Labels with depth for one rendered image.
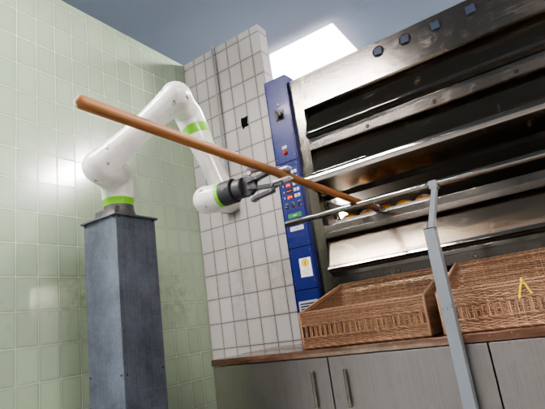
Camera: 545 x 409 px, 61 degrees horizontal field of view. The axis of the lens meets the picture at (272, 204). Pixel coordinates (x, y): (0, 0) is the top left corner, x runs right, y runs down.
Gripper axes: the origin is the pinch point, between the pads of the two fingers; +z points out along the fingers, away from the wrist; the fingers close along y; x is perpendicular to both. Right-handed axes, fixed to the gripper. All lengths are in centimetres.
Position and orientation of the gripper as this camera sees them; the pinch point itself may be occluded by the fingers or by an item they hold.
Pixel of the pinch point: (281, 174)
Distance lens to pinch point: 160.3
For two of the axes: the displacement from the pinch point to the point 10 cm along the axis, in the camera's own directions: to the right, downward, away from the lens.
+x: -5.4, -1.4, -8.3
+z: 8.3, -2.5, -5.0
